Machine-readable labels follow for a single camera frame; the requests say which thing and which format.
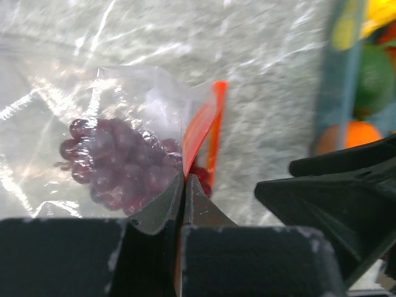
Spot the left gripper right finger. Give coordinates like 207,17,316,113
181,175,346,296

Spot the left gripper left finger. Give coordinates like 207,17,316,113
1,174,184,296

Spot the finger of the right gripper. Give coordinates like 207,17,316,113
288,134,395,177
254,171,395,286

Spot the purple grape bunch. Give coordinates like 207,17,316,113
54,118,214,217

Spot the clear zip top bag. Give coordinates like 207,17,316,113
1,36,228,218

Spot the orange mandarin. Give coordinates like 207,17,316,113
314,121,384,155

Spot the green lime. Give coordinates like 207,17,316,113
353,43,395,120

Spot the teal plastic tray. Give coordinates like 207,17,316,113
309,1,395,155

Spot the yellow pear-shaped gourd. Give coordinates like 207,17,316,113
330,0,395,51

